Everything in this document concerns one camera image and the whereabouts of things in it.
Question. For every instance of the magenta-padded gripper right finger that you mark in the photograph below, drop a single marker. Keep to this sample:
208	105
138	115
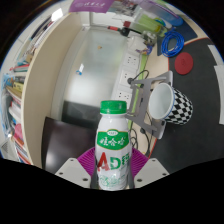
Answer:
151	171

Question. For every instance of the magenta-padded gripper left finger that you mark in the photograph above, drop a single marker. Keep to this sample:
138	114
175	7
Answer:
71	171

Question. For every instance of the white green-capped drink bottle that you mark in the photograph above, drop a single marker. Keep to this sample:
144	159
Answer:
112	150

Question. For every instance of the black computer monitor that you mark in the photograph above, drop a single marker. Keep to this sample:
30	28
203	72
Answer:
66	143

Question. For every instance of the grey metal laptop stand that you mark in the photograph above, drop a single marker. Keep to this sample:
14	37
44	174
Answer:
138	113

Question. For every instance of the black white checkered cup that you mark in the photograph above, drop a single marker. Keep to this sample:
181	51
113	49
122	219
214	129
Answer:
180	106

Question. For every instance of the beige shelf with books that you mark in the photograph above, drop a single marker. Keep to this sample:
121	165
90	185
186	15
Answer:
43	83

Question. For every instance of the flat round red coaster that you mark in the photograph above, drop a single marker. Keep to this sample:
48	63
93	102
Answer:
184	63

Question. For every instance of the green drinking glass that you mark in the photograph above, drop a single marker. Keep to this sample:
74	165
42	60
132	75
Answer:
150	25

